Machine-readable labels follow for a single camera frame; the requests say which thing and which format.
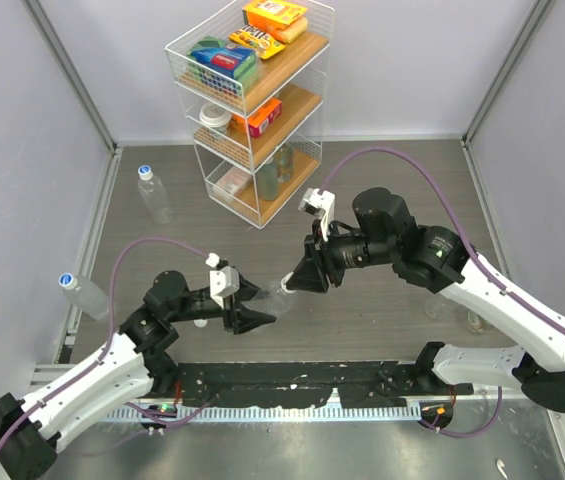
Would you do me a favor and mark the orange box, middle shelf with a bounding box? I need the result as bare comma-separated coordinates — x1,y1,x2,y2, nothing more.
230,97,282,138

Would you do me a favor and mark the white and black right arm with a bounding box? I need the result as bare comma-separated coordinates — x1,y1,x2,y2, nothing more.
283,187,565,413

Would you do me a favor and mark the glass jar, bottom shelf back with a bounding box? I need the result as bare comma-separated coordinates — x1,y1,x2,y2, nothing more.
274,144,294,183

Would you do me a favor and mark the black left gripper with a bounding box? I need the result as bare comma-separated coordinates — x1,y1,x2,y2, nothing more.
167,272,276,333

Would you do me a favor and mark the white box, bottom shelf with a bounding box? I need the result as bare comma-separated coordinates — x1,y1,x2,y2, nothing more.
212,166,252,202

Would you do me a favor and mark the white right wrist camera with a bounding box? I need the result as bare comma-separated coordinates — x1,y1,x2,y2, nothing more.
298,188,335,241

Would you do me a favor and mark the glass jar, bottom shelf front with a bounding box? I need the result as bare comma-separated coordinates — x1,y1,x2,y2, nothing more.
256,157,279,201

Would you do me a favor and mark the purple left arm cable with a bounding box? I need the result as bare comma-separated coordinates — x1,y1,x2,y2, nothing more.
0,237,211,479

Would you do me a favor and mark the yellow candy bag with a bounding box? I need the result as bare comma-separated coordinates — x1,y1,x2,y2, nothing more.
229,25,286,60

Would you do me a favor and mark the green glass bottle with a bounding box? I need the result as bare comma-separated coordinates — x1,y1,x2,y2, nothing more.
466,310,492,334

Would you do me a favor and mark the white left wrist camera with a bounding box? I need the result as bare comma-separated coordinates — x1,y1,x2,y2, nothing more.
205,253,240,308

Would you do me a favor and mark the orange snack box, top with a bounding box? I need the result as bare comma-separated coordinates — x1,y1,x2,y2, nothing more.
243,0,308,30

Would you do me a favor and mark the blue and white bottle cap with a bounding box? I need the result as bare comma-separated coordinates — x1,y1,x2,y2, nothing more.
137,165,154,181

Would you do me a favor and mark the yellow sponge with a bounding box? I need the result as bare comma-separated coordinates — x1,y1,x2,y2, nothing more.
273,17,309,44

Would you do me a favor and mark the white lidded paper cup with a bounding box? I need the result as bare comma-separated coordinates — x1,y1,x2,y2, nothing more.
199,102,232,136

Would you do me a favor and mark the clear bottle with blue cap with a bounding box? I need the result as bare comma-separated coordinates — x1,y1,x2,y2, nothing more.
58,272,110,321

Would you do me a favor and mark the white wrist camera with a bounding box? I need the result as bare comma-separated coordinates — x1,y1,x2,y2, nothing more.
298,188,335,241
205,253,240,308

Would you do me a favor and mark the clear plastic bottle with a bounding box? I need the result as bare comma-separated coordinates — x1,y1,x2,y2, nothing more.
138,170,174,224
424,295,456,321
247,279,298,320

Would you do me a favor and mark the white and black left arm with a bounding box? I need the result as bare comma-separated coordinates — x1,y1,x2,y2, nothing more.
0,266,276,479

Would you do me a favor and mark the glass jar, shelf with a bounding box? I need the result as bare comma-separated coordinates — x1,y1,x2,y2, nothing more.
256,157,279,201
274,144,294,183

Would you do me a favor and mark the white wire shelf rack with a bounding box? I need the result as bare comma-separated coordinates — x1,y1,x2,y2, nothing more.
165,1,335,229

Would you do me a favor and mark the green and blue box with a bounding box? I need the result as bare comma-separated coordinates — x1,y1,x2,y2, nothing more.
187,36,258,96

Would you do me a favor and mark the white slotted cable duct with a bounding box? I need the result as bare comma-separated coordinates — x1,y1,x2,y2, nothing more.
96,403,423,424

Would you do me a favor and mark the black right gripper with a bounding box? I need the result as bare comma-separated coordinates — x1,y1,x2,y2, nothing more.
287,220,395,295

